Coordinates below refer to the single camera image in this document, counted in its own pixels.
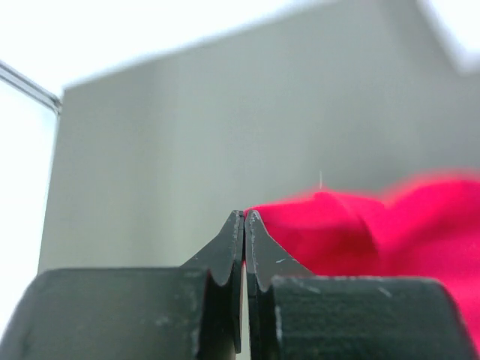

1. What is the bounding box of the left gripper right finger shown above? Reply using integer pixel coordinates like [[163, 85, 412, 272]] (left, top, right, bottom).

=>
[[244, 211, 479, 360]]

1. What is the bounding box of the left aluminium corner post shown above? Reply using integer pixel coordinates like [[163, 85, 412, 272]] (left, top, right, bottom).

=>
[[0, 61, 62, 115]]

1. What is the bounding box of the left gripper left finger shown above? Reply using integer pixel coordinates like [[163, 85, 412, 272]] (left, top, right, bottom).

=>
[[1, 211, 245, 360]]

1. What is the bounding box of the bright pink-red t shirt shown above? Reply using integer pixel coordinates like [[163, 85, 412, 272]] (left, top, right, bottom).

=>
[[255, 172, 479, 342]]

